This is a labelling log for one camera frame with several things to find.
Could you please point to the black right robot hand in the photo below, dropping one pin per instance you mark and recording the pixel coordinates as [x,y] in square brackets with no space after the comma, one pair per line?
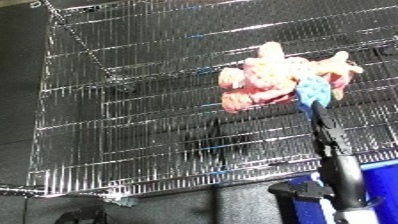
[337,156]

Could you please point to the pink soft toy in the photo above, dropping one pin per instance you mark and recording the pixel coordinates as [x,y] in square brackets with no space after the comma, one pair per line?
[266,78]

